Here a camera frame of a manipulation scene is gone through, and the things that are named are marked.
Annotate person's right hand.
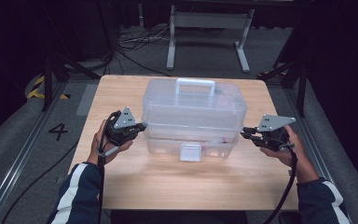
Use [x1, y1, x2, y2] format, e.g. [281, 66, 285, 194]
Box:
[259, 124, 320, 185]

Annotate grey strap loop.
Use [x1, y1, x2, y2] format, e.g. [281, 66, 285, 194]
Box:
[95, 145, 119, 158]

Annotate grey metal table frame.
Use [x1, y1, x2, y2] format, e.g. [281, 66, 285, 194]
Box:
[166, 4, 255, 75]

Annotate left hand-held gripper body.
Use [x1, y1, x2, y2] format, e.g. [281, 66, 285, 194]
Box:
[104, 106, 145, 147]

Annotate yellow black floor tape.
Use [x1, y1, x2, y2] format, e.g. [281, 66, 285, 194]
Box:
[26, 75, 72, 101]

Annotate grey floor tape patch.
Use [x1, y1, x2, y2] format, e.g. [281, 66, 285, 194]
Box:
[76, 82, 100, 117]

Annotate black floor cable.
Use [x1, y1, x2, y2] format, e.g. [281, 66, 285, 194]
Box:
[0, 140, 80, 224]

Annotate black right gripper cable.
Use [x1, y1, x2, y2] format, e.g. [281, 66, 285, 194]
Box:
[262, 143, 299, 224]

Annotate person's left hand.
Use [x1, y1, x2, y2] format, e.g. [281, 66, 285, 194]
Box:
[87, 119, 134, 166]

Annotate clear plastic storage box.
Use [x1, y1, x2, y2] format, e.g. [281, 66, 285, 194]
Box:
[141, 77, 248, 162]

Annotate black metal stand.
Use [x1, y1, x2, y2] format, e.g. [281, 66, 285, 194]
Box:
[41, 50, 103, 113]
[256, 57, 310, 119]

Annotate aluminium floor rail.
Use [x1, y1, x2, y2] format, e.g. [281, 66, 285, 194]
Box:
[0, 81, 70, 224]
[282, 88, 353, 224]

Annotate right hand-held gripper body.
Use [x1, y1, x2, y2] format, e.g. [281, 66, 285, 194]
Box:
[255, 114, 297, 152]

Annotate bundle of floor cables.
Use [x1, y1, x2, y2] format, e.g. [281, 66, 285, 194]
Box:
[105, 24, 172, 77]

